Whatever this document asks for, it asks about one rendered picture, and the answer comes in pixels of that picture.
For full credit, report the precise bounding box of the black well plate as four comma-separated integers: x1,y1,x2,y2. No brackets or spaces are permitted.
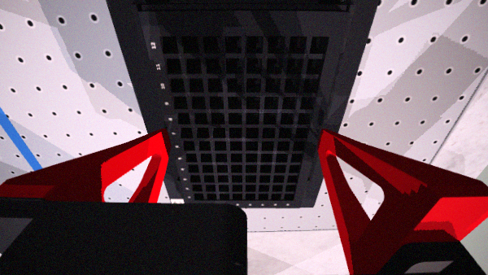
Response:
138,3,350,208

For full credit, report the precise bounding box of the grey perforated base plate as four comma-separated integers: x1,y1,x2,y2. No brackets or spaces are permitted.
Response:
0,0,488,233

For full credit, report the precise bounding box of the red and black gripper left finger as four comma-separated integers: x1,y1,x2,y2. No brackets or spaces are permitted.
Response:
0,129,171,203

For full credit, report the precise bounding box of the blue tape outline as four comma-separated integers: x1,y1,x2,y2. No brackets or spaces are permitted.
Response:
0,108,42,171

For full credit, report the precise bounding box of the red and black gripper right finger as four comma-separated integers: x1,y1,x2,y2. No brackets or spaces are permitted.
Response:
317,129,488,275

